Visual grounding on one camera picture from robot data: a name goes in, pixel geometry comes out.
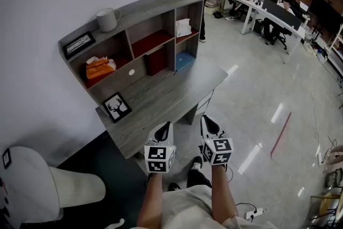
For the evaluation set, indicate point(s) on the white shelf rack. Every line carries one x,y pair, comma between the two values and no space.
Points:
335,53

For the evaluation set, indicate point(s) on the person's shoe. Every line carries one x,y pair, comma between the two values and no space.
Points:
197,163
174,187

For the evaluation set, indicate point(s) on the person's right forearm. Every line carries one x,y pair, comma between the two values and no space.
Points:
222,195

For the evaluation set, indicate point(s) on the long white office desk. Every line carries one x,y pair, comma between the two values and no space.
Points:
252,6

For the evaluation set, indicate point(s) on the person's left forearm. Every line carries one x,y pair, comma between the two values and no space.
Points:
150,201

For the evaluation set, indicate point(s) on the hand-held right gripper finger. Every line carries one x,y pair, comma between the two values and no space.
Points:
219,132
203,130

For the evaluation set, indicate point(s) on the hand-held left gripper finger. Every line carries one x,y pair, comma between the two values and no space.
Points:
158,135
171,136

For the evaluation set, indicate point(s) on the large black screen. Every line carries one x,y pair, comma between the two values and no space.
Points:
324,12

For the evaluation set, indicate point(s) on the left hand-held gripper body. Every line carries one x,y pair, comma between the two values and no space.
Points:
158,159

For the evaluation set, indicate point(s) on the red floor tape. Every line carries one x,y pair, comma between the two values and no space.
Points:
280,135

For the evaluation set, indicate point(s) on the black picture frame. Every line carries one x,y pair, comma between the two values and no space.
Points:
79,44

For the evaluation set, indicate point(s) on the dark desk divider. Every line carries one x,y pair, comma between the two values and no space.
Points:
281,13

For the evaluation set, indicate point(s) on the white tissues pack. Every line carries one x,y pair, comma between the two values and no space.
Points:
183,28

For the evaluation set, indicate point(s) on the person's black trousers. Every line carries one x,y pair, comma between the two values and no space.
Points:
198,178

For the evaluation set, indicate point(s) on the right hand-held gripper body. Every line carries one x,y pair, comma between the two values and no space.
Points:
218,151

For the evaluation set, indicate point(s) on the small black frame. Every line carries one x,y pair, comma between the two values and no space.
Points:
6,158

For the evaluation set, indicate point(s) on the person's right shoe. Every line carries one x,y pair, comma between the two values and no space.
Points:
197,163

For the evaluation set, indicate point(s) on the orange snack bag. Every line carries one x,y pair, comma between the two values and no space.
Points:
99,69

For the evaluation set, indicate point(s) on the beige storage box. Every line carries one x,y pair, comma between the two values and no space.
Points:
213,8

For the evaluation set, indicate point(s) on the white round pedestal table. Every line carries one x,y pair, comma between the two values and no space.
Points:
26,182

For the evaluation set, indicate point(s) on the black office chair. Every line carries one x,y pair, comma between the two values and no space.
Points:
280,37

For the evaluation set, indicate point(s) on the white mug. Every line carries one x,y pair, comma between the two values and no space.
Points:
107,20

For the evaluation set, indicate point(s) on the deer picture frame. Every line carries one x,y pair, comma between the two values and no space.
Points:
117,107

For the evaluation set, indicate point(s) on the white power strip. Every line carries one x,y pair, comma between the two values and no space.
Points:
254,213

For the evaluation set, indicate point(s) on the dark red box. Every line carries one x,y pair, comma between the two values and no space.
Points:
156,61

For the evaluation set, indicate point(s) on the grey wooden shelf unit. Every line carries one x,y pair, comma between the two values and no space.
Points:
150,8

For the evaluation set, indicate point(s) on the person's left shoe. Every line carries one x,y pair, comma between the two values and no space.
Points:
174,187

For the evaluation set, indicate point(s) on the person's beige garment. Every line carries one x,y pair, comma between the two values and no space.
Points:
187,209

